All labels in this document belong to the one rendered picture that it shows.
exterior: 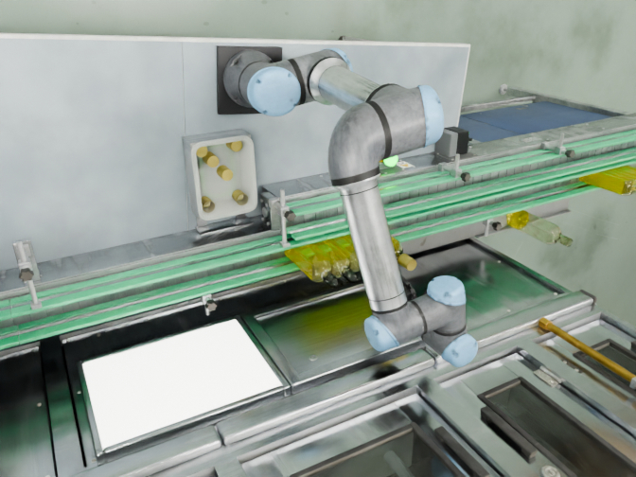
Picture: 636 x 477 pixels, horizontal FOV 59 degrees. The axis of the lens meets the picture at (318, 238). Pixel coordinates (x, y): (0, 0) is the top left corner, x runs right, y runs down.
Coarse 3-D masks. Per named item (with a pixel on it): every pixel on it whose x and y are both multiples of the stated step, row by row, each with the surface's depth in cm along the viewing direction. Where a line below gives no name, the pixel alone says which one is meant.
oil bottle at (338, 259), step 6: (324, 240) 165; (318, 246) 162; (324, 246) 162; (330, 246) 162; (324, 252) 159; (330, 252) 159; (336, 252) 159; (342, 252) 159; (330, 258) 155; (336, 258) 155; (342, 258) 155; (348, 258) 156; (336, 264) 154; (342, 264) 154; (348, 264) 155; (336, 270) 154; (336, 276) 155; (342, 276) 156
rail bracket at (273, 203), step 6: (282, 192) 152; (276, 198) 159; (282, 198) 152; (270, 204) 159; (276, 204) 156; (282, 204) 153; (282, 210) 153; (288, 210) 153; (282, 216) 154; (288, 216) 150; (294, 216) 151; (282, 222) 156; (282, 228) 156; (282, 234) 157; (282, 246) 158; (288, 246) 158
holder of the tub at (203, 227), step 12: (216, 132) 158; (228, 132) 157; (240, 132) 157; (192, 144) 149; (192, 168) 152; (192, 180) 155; (192, 192) 158; (192, 204) 161; (240, 216) 172; (204, 228) 165; (216, 228) 165; (228, 228) 166
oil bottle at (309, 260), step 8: (296, 248) 161; (304, 248) 161; (312, 248) 160; (288, 256) 167; (296, 256) 161; (304, 256) 156; (312, 256) 156; (320, 256) 156; (296, 264) 162; (304, 264) 157; (312, 264) 152; (320, 264) 152; (328, 264) 153; (304, 272) 158; (312, 272) 153; (320, 272) 151; (312, 280) 154; (320, 280) 153
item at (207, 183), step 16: (208, 144) 150; (224, 144) 159; (192, 160) 149; (224, 160) 161; (240, 160) 163; (208, 176) 161; (240, 176) 165; (208, 192) 162; (224, 192) 165; (256, 192) 162; (224, 208) 162; (240, 208) 162
